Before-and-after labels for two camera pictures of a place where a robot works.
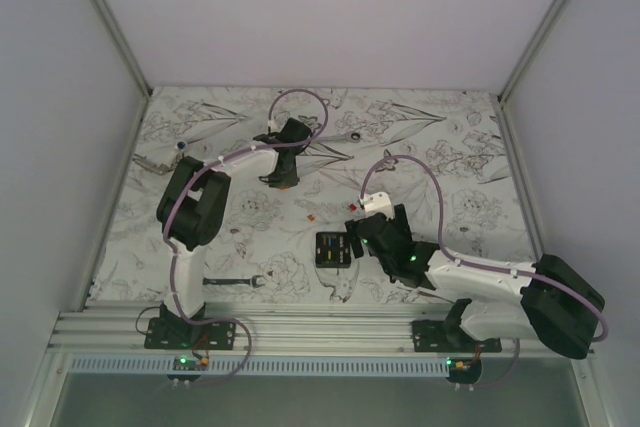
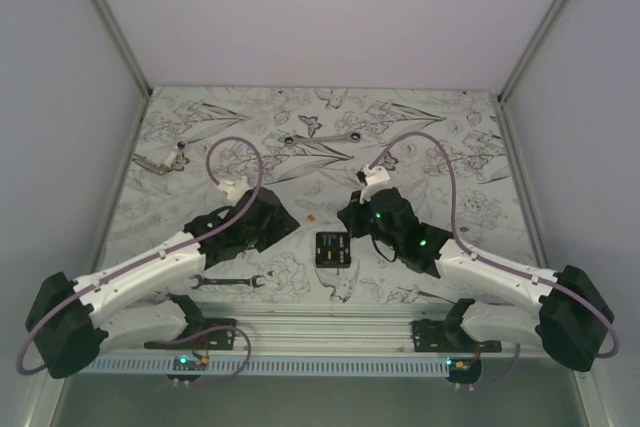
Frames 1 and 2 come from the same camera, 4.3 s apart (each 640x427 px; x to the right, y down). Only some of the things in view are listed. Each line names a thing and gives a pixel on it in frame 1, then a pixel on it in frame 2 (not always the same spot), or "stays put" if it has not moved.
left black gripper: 293,180 → 281,223
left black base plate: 173,333 stays put
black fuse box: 332,250 stays put
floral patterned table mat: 299,160 stays put
